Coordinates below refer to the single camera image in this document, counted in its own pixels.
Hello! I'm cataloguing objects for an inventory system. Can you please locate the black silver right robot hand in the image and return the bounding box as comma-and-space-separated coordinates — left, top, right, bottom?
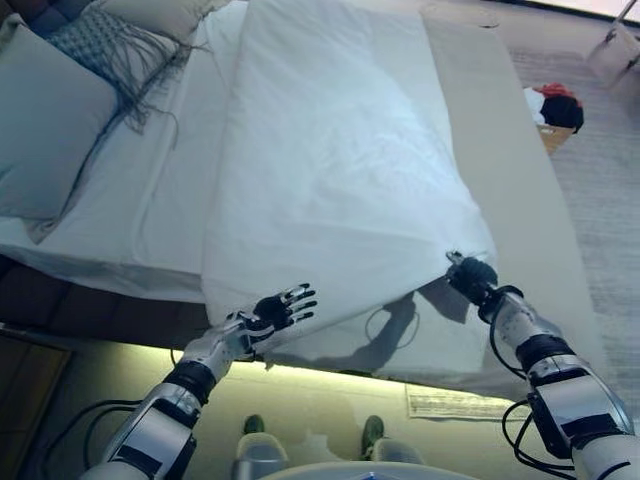
446, 249, 500, 307

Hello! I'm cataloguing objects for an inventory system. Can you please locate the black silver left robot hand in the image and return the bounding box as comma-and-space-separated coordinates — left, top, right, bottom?
227, 283, 319, 351

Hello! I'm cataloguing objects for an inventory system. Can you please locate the white duvet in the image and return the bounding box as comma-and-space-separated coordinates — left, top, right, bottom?
199, 0, 499, 377

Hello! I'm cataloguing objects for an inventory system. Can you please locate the bed with white sheet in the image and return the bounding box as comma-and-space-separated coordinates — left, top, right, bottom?
379, 4, 609, 401

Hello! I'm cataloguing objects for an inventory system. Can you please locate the white left robot leg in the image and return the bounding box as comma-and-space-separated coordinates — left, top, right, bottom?
233, 432, 291, 480

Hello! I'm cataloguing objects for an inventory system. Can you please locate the white robot leg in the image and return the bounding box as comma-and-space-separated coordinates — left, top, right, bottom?
369, 437, 417, 464
233, 432, 291, 480

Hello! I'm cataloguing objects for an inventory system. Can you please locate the grey area rug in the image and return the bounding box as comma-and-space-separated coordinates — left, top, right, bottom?
405, 29, 640, 420

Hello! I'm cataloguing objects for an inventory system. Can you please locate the white sheeted mattress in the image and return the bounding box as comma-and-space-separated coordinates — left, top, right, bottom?
0, 9, 251, 307

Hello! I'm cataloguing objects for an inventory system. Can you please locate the green right robot foot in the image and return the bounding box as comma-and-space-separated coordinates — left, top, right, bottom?
360, 414, 386, 459

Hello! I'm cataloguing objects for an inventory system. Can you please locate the cardboard box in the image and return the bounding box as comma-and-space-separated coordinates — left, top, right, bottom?
537, 124, 576, 157

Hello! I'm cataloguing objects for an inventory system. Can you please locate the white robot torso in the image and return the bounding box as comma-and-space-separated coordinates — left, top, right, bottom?
234, 458, 451, 480

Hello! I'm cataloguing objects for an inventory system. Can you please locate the white garment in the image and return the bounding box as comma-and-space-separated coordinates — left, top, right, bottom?
522, 87, 549, 126

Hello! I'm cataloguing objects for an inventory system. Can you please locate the white right robot leg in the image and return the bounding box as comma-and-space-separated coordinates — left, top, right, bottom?
369, 437, 417, 464

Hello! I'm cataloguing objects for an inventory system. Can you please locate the black garment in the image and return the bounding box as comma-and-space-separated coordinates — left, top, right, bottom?
539, 95, 585, 134

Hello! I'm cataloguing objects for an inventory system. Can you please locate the red garment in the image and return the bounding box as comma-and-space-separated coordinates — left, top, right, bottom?
532, 82, 576, 102

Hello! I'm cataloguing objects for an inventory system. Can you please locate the wooden nightstand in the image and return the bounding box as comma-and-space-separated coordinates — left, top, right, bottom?
0, 324, 74, 480

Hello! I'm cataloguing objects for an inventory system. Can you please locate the beige pillow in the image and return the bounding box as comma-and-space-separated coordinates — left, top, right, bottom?
0, 14, 120, 246
97, 0, 236, 45

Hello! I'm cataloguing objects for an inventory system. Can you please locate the grey fringed knit cushion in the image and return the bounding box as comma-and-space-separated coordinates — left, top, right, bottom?
47, 7, 212, 151

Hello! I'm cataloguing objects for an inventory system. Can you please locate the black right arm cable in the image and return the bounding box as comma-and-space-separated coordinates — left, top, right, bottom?
501, 389, 576, 474

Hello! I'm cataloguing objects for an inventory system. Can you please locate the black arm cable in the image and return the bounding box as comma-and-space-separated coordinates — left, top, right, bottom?
501, 389, 576, 474
62, 397, 151, 452

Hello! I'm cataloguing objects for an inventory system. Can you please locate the dark brown bed frame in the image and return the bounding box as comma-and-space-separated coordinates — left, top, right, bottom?
0, 252, 266, 362

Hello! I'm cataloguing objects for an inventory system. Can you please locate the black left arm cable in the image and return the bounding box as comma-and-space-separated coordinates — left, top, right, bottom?
62, 397, 151, 452

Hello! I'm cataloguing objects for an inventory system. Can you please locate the metal frame table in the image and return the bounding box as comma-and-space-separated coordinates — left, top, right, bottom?
587, 0, 640, 92

